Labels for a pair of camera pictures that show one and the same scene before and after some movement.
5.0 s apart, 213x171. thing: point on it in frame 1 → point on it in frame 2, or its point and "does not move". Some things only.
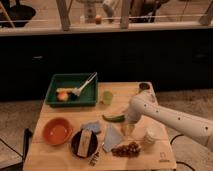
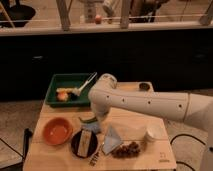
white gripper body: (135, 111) → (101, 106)
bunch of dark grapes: (131, 150) does not move
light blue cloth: (111, 138) does not move
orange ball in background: (98, 19) does not move
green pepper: (115, 118) → (87, 117)
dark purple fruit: (73, 97) does not move
